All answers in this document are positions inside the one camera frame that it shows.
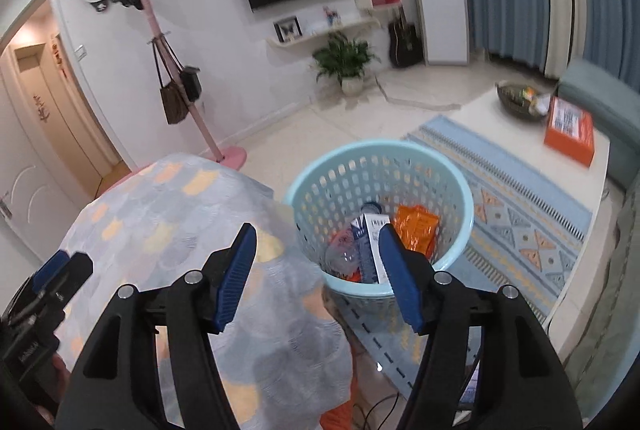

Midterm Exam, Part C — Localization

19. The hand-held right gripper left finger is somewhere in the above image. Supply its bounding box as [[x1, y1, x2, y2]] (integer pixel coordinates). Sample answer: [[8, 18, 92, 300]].
[[55, 223, 257, 430]]

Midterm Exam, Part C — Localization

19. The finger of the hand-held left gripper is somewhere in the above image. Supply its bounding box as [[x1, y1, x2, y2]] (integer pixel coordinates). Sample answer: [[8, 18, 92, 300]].
[[45, 254, 94, 308], [31, 250, 71, 293]]

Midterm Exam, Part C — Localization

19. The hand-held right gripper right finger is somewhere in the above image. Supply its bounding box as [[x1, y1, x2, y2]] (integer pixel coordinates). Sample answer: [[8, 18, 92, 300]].
[[378, 223, 583, 430]]

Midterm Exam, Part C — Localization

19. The white printed carton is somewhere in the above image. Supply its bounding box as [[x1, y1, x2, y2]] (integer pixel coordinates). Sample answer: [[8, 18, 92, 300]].
[[350, 212, 391, 285]]

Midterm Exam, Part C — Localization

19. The orange snack bag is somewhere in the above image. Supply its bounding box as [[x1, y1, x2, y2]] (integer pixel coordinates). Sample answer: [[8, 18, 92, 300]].
[[392, 205, 441, 258]]

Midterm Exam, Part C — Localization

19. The clear plastic bottle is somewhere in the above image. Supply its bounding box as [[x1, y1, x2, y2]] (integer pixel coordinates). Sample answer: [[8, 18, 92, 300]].
[[325, 202, 386, 277]]

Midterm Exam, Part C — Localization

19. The orange-red plastic bag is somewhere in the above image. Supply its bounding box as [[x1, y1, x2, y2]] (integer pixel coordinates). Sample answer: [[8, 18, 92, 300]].
[[327, 230, 363, 285]]

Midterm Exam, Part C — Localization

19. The light blue plastic basket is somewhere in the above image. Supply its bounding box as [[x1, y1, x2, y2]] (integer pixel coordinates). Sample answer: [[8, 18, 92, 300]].
[[285, 140, 475, 301]]

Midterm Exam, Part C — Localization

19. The white room door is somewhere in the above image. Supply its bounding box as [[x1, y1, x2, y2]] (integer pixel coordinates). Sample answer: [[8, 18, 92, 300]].
[[0, 64, 76, 271]]

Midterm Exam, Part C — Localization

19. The blue patterned rug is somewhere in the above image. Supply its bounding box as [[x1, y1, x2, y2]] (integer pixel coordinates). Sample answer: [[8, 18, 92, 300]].
[[345, 115, 593, 391]]

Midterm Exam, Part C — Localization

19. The beige hallway door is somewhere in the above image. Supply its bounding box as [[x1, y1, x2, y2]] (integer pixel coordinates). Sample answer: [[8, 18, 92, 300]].
[[15, 34, 121, 183]]

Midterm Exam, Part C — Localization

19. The orange fabric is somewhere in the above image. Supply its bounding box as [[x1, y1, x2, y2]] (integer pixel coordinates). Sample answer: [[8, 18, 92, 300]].
[[320, 380, 357, 430]]

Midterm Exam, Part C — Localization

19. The pink coat rack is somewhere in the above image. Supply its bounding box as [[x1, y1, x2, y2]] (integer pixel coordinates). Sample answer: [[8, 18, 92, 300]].
[[112, 0, 248, 171]]

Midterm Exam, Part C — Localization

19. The white coffee table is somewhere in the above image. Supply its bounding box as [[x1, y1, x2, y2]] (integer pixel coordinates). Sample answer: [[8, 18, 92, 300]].
[[400, 84, 612, 401]]

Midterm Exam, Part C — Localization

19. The brown handbag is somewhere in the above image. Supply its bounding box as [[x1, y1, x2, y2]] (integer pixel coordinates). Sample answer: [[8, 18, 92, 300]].
[[159, 42, 191, 125]]

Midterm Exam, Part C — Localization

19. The black handbag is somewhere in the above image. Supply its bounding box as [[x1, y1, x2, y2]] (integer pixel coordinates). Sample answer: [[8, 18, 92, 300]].
[[179, 66, 202, 103]]

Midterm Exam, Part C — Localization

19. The grey green cloth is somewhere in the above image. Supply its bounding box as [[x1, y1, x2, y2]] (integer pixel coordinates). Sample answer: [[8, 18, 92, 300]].
[[565, 180, 640, 421]]

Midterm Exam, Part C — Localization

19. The dark snack bowl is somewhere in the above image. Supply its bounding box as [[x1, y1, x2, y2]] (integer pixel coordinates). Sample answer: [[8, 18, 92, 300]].
[[495, 80, 556, 123]]

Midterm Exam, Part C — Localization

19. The orange cardboard box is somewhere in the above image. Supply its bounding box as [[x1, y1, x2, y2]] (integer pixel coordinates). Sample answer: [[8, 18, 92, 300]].
[[544, 96, 597, 168]]

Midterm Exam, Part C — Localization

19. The potted green plant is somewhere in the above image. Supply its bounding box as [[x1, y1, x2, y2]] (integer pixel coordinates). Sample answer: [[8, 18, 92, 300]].
[[310, 32, 381, 96]]

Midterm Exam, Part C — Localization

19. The black guitar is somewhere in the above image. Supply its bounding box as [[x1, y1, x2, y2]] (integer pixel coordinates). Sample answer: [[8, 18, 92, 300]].
[[389, 7, 425, 68]]

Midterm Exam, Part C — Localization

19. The teal sofa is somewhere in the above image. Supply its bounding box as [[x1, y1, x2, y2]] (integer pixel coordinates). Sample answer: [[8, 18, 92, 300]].
[[556, 57, 640, 191]]

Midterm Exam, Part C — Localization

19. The black cable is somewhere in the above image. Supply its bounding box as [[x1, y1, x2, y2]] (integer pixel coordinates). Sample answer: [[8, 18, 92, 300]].
[[352, 390, 401, 430]]

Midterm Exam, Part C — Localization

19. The white floor cable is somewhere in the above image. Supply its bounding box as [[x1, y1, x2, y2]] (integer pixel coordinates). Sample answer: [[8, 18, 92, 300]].
[[375, 77, 461, 111]]

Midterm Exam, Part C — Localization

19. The butterfly picture frame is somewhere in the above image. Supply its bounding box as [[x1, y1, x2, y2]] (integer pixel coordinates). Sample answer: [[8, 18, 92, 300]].
[[274, 16, 302, 43]]

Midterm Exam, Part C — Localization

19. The white curved wall shelf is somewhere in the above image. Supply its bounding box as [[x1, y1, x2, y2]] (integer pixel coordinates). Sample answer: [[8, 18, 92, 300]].
[[267, 17, 381, 49]]

